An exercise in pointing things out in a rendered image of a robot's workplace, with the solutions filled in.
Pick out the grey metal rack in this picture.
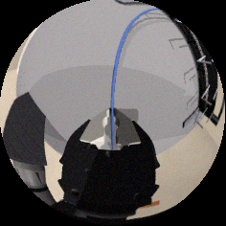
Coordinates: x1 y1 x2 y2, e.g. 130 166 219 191
161 10 225 128

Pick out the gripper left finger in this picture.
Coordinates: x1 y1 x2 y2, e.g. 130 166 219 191
59 107 111 165

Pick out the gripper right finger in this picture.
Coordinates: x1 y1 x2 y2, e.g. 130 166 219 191
113 108 160 169

